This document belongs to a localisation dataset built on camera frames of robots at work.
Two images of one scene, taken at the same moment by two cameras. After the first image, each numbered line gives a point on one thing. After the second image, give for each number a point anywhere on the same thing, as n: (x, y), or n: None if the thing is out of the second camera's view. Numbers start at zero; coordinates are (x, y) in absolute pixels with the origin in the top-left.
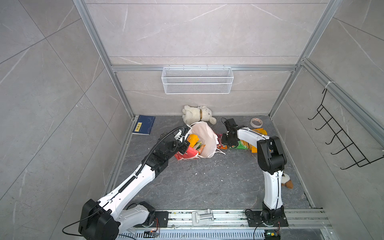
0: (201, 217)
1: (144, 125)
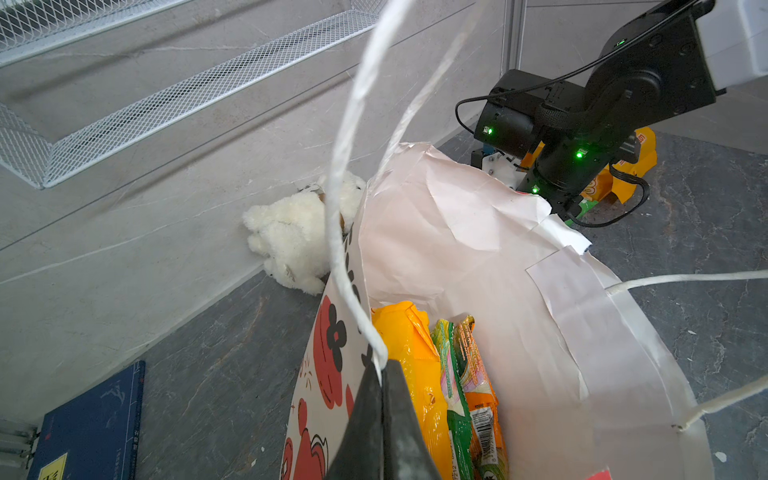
0: None
1: (93, 435)
